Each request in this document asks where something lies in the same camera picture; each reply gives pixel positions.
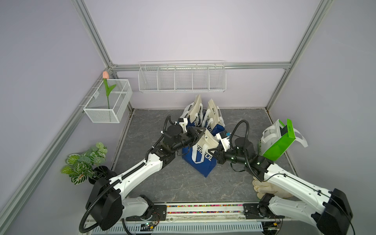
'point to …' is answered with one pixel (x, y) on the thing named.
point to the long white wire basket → (182, 76)
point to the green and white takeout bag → (276, 139)
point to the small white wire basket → (107, 104)
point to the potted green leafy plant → (90, 165)
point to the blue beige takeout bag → (198, 156)
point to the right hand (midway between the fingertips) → (208, 150)
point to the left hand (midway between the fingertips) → (208, 131)
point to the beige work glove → (262, 188)
